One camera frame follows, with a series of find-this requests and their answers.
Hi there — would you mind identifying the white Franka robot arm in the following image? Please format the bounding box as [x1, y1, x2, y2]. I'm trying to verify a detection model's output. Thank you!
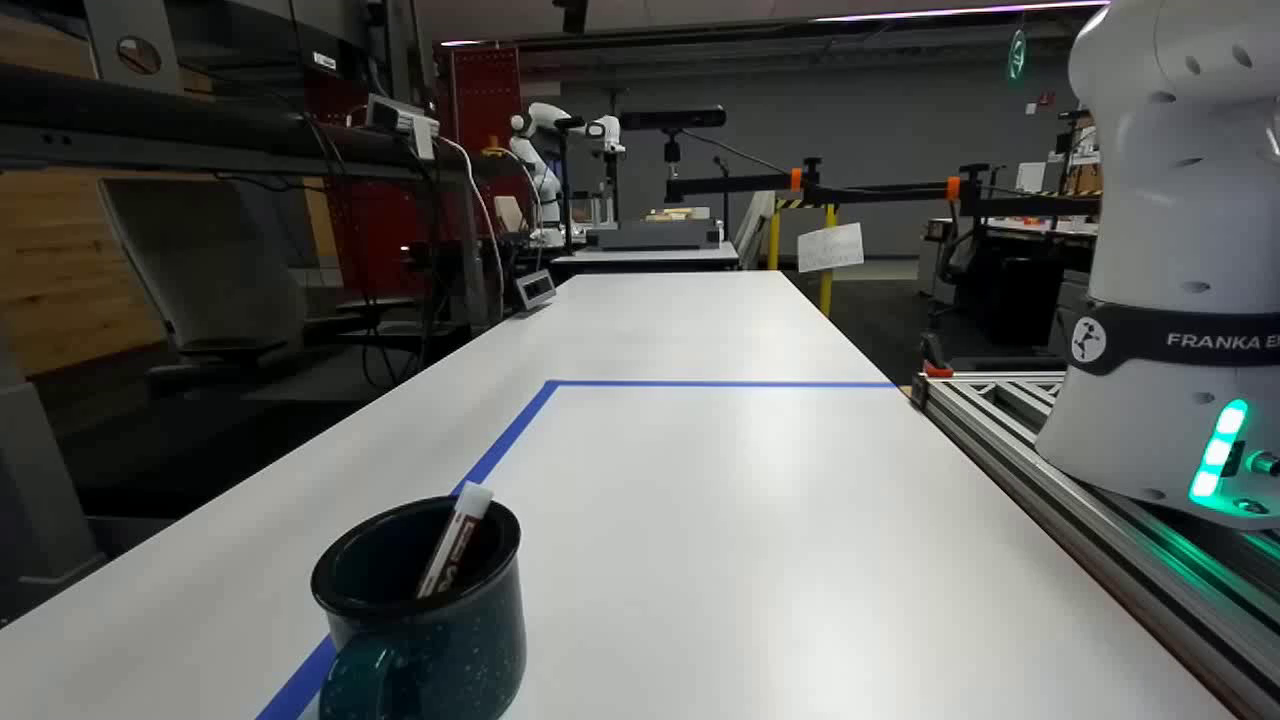
[1035, 0, 1280, 529]

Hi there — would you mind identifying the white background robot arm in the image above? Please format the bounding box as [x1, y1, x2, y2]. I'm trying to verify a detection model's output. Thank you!
[506, 101, 622, 247]

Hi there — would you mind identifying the dark green speckled mug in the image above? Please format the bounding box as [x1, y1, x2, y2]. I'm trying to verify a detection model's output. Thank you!
[312, 497, 527, 720]

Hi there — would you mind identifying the white paper sign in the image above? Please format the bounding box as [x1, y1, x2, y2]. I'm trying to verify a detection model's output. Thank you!
[794, 224, 864, 271]

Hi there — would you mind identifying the red cabinet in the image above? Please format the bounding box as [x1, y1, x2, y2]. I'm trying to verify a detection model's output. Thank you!
[329, 41, 521, 298]

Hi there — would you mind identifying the black boom with orange clamps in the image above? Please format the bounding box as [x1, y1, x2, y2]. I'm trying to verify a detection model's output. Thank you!
[665, 166, 1100, 215]

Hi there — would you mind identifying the blue tape line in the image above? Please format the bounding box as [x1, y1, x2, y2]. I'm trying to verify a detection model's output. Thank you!
[257, 381, 882, 720]

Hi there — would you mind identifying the yellow post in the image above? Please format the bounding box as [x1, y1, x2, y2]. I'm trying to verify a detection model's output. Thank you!
[816, 205, 840, 317]

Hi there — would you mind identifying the aluminium extrusion rail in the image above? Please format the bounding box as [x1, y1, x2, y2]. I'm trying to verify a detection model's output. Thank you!
[907, 374, 1280, 720]

